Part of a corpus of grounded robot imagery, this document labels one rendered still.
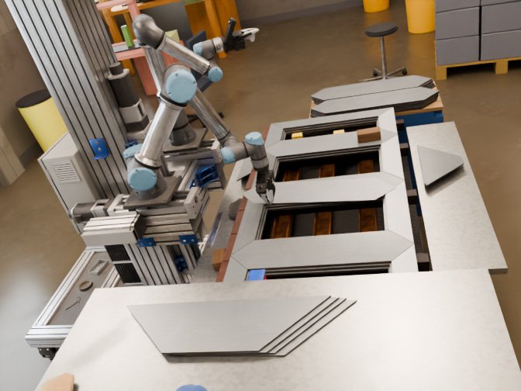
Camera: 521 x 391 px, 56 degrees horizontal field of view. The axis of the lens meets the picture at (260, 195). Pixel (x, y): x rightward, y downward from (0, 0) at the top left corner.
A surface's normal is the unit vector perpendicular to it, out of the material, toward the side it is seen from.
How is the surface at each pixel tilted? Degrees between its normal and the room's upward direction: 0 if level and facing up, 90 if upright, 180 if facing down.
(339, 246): 0
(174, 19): 90
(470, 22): 90
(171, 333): 0
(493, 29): 90
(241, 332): 0
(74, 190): 90
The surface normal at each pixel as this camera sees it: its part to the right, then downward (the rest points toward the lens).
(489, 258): -0.22, -0.81
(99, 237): -0.16, 0.57
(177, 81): 0.32, 0.37
